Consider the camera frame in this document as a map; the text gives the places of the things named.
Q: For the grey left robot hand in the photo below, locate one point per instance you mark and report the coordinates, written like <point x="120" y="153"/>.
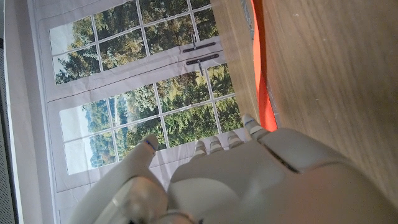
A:
<point x="248" y="186"/>

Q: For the orange ribbon roll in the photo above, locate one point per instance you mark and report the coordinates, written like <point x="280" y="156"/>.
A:
<point x="263" y="93"/>

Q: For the printed window forest backdrop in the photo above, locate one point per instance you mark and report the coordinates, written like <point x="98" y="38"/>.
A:
<point x="130" y="81"/>

